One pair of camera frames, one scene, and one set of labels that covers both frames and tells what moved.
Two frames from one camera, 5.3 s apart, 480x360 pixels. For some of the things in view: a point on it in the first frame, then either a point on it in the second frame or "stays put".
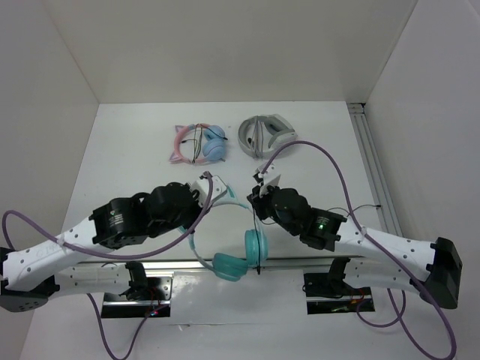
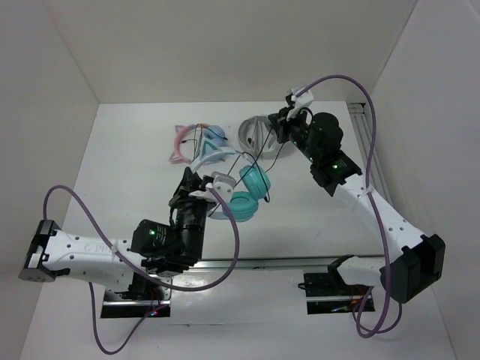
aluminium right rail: (376, 175) stays put
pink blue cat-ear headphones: (214, 146) stays put
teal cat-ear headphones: (229, 266) to (255, 184)
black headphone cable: (258, 247) to (263, 172)
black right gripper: (257, 201) to (281, 124)
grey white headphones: (260, 136) stays put
